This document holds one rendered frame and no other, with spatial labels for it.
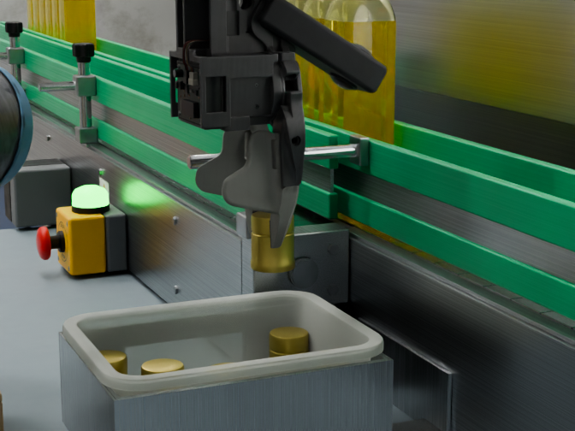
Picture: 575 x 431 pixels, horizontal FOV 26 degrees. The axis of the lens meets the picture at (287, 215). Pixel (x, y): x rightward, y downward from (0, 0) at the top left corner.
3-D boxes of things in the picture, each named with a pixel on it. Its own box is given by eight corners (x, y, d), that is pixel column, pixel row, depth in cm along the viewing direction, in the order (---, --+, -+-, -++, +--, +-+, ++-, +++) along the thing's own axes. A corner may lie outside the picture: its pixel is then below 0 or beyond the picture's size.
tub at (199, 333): (395, 450, 97) (397, 343, 95) (115, 499, 88) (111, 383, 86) (305, 379, 112) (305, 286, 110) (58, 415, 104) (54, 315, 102)
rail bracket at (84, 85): (100, 146, 163) (97, 44, 160) (44, 150, 161) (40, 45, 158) (92, 141, 167) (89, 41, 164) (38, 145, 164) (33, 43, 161)
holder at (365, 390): (453, 444, 99) (455, 351, 97) (117, 504, 88) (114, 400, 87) (357, 375, 114) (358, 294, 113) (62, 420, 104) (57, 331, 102)
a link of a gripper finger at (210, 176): (187, 229, 101) (191, 120, 98) (254, 222, 104) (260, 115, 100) (200, 243, 99) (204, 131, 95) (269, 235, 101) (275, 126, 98)
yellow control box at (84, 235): (128, 274, 149) (127, 213, 147) (67, 280, 146) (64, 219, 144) (113, 260, 155) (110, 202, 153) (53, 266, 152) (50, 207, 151)
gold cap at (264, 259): (261, 274, 97) (260, 220, 96) (244, 264, 100) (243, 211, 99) (302, 270, 99) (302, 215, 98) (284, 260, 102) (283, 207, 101)
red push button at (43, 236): (69, 227, 146) (40, 231, 145) (70, 261, 147) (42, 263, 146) (62, 221, 150) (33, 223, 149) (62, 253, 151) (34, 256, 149)
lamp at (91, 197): (114, 212, 148) (113, 187, 147) (76, 215, 146) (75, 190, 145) (103, 204, 152) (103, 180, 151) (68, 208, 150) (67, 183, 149)
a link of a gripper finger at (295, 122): (263, 185, 97) (255, 74, 96) (283, 184, 97) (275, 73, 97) (287, 187, 92) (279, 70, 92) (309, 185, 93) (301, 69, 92)
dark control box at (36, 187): (74, 226, 173) (71, 167, 172) (15, 231, 170) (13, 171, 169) (60, 215, 181) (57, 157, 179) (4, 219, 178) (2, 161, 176)
